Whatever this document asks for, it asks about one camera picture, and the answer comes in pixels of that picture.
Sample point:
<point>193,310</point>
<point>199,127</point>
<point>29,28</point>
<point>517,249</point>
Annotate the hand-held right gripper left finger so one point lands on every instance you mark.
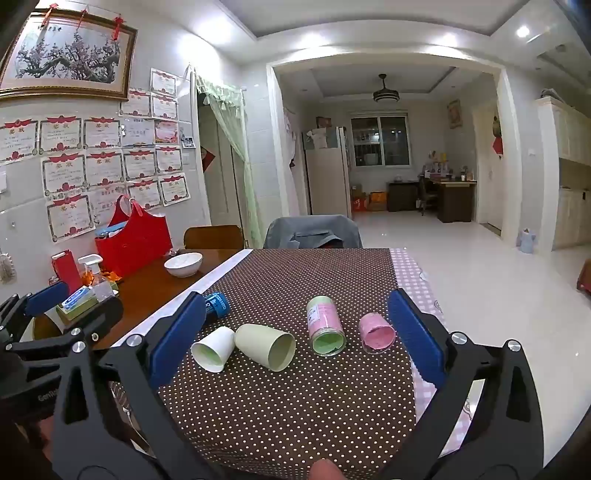
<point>181,331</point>

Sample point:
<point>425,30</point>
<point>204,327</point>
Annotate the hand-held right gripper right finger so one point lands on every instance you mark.
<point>415,337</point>

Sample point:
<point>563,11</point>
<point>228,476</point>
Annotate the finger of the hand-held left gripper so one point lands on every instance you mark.
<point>46,295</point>
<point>99,318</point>

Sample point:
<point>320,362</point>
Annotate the white paper cup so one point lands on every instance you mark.
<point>210,351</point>

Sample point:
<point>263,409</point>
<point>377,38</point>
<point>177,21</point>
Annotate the pink cup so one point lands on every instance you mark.
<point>375,330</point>

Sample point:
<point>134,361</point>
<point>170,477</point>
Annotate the blue can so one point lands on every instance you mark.
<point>218,305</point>

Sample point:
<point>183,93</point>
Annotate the pale green paper cup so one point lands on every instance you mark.
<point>263,344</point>

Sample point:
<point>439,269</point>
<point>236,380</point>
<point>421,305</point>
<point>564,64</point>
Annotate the pink can green lid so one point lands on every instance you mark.
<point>323,323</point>

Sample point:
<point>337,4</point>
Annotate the person's right hand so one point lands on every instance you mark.
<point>326,470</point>

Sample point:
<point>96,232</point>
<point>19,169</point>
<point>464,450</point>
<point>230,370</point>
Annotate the green tissue box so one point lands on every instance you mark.
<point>77,302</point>

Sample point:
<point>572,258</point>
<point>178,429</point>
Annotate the red box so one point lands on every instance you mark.
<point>67,272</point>

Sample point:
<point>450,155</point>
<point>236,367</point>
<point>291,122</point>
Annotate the clear spray bottle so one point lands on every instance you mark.
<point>92,274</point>

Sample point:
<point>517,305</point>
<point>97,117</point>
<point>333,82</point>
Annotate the hanging brush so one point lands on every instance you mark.
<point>5,270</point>

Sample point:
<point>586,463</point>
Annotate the pink checked tablecloth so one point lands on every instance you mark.
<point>411,277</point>

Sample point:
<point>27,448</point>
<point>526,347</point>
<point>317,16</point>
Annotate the white bowl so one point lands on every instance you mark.
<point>183,265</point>

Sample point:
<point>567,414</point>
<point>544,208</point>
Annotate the red bag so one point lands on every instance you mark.
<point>138,244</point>

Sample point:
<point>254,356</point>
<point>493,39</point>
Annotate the wooden chair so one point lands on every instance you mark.
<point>212,236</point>

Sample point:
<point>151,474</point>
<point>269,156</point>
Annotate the dark office chair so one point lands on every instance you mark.
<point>427,196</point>

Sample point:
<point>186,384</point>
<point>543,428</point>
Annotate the dark wooden desk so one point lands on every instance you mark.
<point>455,201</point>

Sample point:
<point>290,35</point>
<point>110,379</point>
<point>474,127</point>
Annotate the brown dotted tablecloth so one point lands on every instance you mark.
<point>295,415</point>

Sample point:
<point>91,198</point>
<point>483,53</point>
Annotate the cardboard boxes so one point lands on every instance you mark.
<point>369,201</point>

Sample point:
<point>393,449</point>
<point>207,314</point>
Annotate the pale blue pitcher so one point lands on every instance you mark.
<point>526,241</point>

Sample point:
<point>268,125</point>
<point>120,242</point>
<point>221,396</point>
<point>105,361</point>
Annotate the grey jacket on chair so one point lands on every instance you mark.
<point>314,230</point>

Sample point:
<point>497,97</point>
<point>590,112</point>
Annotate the clutter on desk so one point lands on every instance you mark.
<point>441,166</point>

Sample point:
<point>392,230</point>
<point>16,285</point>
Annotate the red diamond door paper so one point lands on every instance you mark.
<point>207,159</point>

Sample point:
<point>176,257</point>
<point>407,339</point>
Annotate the cream refrigerator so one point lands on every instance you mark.
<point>325,180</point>

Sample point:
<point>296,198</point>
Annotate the green door curtain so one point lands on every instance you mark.
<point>240,152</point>

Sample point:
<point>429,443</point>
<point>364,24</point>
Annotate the barred window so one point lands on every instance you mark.
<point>379,141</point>

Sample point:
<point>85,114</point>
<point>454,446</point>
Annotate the red hanging decoration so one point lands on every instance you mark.
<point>497,143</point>

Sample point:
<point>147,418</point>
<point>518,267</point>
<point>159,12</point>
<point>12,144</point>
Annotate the cream cabinet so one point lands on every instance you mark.
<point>570,184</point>

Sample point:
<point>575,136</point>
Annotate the framed blossom painting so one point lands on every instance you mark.
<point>69,57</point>

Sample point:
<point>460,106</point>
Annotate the ceiling fan lamp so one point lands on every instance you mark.
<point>386,94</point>

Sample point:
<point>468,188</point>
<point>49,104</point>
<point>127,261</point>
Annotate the wall of certificates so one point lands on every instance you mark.
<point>106,166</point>

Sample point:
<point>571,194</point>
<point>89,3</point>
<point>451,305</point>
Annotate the wall poster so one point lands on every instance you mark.
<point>454,114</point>

